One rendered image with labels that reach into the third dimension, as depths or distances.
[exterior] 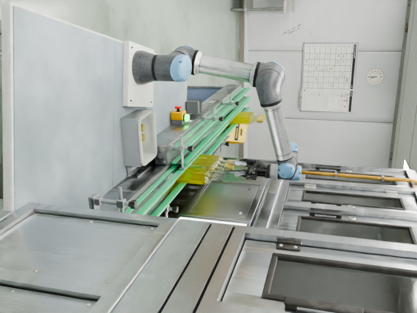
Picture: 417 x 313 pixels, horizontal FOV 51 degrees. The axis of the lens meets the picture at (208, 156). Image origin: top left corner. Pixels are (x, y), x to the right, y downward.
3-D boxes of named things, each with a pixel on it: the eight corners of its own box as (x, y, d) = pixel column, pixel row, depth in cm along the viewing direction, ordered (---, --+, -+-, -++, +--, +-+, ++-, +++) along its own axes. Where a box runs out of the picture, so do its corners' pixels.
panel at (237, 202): (139, 271, 163) (229, 284, 154) (139, 264, 162) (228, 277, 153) (206, 182, 245) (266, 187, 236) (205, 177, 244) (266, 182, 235)
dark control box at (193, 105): (185, 113, 274) (198, 113, 272) (185, 100, 271) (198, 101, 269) (189, 110, 282) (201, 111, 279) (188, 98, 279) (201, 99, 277)
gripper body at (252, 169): (244, 165, 216) (268, 167, 213) (247, 159, 224) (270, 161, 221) (244, 179, 218) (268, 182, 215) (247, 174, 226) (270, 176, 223)
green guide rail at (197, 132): (170, 149, 213) (185, 150, 211) (170, 148, 213) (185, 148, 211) (241, 88, 373) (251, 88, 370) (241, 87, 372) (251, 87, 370)
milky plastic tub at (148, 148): (125, 166, 196) (143, 167, 194) (120, 117, 189) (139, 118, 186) (141, 154, 212) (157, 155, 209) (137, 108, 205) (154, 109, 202)
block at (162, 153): (154, 164, 213) (167, 165, 211) (152, 146, 210) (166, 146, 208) (157, 162, 216) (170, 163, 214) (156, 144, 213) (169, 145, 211)
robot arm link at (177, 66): (152, 58, 187) (182, 58, 184) (164, 50, 199) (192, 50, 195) (156, 84, 193) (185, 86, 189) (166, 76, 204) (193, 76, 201)
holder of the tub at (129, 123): (125, 177, 198) (141, 178, 196) (120, 118, 189) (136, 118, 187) (141, 164, 213) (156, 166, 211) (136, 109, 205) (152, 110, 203)
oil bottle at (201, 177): (169, 182, 215) (210, 185, 210) (168, 171, 214) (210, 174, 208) (172, 177, 221) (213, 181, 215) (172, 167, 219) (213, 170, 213)
